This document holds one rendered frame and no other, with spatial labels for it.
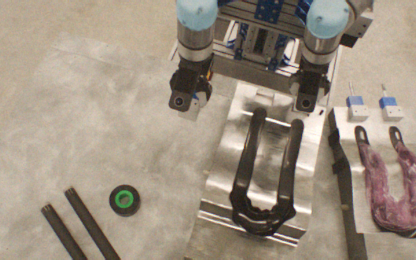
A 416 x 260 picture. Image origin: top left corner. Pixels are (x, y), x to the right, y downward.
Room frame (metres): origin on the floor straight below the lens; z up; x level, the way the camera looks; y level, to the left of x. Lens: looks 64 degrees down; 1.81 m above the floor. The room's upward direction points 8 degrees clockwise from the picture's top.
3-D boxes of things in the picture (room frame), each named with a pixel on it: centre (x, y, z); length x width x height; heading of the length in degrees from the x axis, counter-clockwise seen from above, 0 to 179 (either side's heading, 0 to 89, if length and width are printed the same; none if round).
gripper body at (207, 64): (0.52, 0.05, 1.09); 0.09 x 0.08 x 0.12; 170
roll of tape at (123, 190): (0.25, 0.19, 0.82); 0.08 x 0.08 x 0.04
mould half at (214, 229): (0.35, -0.16, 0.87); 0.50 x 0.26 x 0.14; 170
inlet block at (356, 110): (0.63, -0.43, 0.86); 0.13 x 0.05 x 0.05; 8
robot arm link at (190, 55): (0.51, 0.05, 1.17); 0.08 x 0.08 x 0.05
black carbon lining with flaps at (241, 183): (0.36, -0.17, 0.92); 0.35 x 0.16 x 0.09; 170
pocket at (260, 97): (0.58, -0.15, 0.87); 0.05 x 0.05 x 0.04; 80
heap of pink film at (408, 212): (0.37, -0.51, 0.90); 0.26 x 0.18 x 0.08; 8
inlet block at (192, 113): (0.53, 0.05, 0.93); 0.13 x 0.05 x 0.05; 170
